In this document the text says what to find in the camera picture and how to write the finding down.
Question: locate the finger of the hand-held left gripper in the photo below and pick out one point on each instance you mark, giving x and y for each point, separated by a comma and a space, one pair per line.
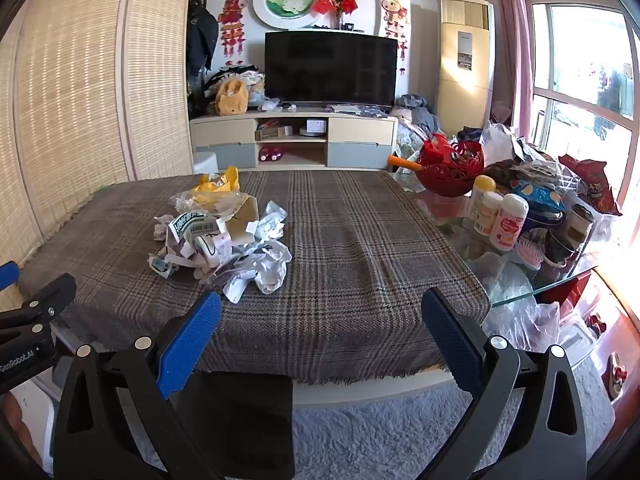
55, 292
7, 276

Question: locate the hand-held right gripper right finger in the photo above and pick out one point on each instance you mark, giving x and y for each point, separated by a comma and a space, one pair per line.
452, 340

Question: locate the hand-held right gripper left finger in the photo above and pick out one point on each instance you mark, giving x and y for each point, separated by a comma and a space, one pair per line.
192, 345

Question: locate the dark trash bin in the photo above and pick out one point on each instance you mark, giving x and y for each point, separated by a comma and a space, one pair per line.
250, 420

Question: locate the pile of papers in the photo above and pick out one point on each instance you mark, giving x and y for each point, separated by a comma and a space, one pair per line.
265, 265

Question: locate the torn cardboard box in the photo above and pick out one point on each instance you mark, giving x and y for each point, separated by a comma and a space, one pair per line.
243, 217

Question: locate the yellow plastic bag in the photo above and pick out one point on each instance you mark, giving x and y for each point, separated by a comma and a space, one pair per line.
215, 194

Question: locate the person's left forearm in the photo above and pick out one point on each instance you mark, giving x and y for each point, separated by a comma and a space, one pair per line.
14, 420

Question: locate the clear plastic bag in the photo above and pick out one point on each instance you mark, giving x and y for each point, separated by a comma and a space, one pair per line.
525, 315

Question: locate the grey shaggy rug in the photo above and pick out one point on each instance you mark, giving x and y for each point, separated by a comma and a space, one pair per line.
390, 435

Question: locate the pink hair brush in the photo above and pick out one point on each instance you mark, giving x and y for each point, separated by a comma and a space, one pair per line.
531, 252

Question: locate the white bottle pink label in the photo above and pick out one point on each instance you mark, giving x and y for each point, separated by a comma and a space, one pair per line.
509, 225

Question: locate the small white bottle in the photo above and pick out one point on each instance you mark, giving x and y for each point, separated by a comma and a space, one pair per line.
487, 215

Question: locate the brown plaid blanket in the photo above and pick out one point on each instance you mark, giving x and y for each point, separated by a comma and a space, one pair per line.
350, 260

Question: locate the red slipper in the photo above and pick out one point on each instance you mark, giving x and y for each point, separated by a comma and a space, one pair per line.
596, 322
617, 375

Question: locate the white bottle yellow lid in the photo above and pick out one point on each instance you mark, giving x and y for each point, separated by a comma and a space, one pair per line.
481, 195

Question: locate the red plastic basket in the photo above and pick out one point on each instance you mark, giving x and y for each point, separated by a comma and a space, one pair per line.
450, 175

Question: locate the blue snack bag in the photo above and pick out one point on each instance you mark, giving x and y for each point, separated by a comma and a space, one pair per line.
542, 200

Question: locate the metal tin can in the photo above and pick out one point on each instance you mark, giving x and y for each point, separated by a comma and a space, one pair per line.
580, 225

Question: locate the bamboo folding screen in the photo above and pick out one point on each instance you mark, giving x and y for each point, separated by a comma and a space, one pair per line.
85, 110

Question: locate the white plastic bag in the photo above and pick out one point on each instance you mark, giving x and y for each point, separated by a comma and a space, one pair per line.
500, 142

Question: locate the red snack bag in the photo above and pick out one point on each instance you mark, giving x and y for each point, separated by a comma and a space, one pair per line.
595, 185

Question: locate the pile of clothes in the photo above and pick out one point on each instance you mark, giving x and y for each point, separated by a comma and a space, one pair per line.
417, 115

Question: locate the cream television cabinet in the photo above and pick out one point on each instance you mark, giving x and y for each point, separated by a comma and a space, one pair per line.
360, 130

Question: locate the yellow plush toy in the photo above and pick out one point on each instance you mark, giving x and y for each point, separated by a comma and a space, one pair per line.
231, 97

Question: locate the small white box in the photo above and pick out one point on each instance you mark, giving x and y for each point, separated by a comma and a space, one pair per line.
316, 126

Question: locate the cream standing air conditioner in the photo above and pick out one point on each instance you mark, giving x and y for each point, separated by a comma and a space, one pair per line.
465, 60

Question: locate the dark hanging jacket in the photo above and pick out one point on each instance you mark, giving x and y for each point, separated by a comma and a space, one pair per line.
200, 35

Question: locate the black flat television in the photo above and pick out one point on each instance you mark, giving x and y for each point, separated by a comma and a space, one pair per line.
330, 67

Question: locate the white framed window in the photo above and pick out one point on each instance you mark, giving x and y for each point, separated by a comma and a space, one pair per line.
580, 60

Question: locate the pink curtain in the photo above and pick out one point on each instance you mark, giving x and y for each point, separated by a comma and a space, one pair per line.
510, 35

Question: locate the red hanging wall ornament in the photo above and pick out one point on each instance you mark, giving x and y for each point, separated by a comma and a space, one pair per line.
394, 12
233, 20

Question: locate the round framed wall picture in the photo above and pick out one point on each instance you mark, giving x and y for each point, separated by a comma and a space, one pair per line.
290, 0

